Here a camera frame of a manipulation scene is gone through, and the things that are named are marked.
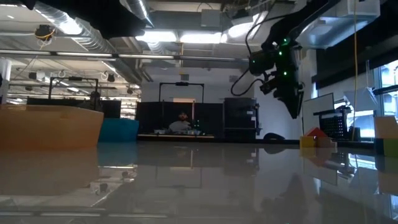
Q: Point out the natural wooden block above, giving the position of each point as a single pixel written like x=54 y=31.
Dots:
x=326 y=142

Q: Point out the white reflector panel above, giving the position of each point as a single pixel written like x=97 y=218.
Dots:
x=360 y=98

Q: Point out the yellow wooden cube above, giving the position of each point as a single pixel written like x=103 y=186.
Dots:
x=308 y=142

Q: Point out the black cabinet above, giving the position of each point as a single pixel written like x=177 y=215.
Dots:
x=241 y=115

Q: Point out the person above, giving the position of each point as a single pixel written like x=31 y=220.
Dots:
x=180 y=124
x=95 y=101

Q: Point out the silver spiral duct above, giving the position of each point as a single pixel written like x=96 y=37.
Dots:
x=138 y=11
x=93 y=39

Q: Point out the grey ceiling pipe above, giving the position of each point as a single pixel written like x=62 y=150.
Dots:
x=202 y=58

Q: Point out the orange wooden block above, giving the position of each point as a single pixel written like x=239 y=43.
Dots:
x=387 y=127

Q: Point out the black partition screen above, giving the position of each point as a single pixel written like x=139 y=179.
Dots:
x=149 y=118
x=110 y=109

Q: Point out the blue plastic bin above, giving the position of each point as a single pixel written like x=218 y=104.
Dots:
x=119 y=130

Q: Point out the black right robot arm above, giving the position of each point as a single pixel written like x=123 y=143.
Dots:
x=289 y=59

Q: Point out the whiteboard on stand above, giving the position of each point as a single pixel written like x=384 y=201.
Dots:
x=317 y=105

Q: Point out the ceiling light panel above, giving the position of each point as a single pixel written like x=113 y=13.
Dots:
x=155 y=36

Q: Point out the wooden desk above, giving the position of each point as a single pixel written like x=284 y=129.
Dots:
x=174 y=136

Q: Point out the red wooden block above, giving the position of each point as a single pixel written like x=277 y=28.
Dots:
x=315 y=132

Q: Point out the orange plastic bin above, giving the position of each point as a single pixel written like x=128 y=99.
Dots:
x=46 y=127

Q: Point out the black perforated panel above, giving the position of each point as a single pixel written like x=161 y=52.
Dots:
x=334 y=124

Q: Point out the black table frame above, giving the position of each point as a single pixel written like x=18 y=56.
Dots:
x=217 y=141

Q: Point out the black gantry frame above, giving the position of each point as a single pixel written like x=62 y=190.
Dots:
x=74 y=78
x=182 y=83

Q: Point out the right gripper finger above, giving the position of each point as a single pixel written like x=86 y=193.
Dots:
x=293 y=104

